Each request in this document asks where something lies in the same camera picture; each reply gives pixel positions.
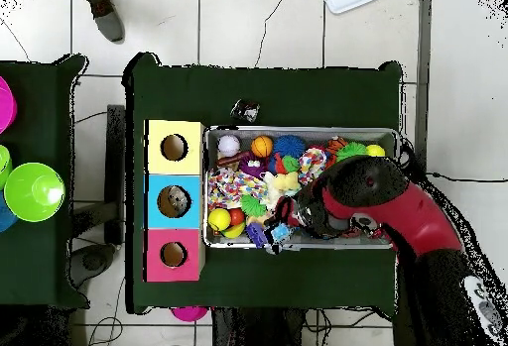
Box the wooden box with three holes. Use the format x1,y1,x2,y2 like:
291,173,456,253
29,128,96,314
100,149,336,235
142,119,206,283

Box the blue bowl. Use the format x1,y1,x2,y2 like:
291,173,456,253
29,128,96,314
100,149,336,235
0,190,19,233

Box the shallow wire mesh bin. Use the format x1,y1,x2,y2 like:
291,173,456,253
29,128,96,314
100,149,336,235
201,124,400,251

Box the crushed red black can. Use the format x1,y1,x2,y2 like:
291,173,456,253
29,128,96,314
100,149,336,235
229,98,262,124

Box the purple spiky monster toy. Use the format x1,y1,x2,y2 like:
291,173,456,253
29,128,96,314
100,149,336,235
236,152,271,182

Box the white tray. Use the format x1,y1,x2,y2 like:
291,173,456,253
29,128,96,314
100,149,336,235
321,0,395,16

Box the black power cable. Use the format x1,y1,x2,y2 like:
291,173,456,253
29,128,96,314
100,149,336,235
426,171,508,183

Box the colourful paper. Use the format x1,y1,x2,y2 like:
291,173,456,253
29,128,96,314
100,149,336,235
206,169,271,209

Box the lime green bowl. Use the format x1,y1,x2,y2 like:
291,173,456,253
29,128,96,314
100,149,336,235
0,144,13,188
3,162,66,223

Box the red plastic ball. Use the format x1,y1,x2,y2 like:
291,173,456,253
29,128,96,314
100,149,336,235
228,207,246,227

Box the green spiky rubber ball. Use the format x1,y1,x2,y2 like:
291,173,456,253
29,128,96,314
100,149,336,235
335,141,368,163

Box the blue spiky rubber ball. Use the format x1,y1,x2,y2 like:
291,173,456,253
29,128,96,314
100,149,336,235
272,134,307,161

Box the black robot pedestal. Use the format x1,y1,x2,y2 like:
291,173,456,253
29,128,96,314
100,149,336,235
211,306,307,346

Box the grey round floor base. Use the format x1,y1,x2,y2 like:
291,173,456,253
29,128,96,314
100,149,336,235
69,242,117,288

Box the thin black floor cable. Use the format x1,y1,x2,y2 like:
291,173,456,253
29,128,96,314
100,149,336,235
253,0,288,68

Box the dark green table cloth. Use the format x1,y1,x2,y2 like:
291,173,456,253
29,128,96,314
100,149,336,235
124,52,404,317
0,54,90,310

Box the orange foam basketball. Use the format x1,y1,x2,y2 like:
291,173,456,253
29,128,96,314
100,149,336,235
250,135,275,159

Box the person's foot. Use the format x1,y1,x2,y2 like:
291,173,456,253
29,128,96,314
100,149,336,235
78,0,126,44

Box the white foam baseball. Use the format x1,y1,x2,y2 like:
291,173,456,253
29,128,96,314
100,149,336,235
216,134,241,159

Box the magenta bowl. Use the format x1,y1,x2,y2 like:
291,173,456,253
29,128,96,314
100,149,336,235
0,75,19,135

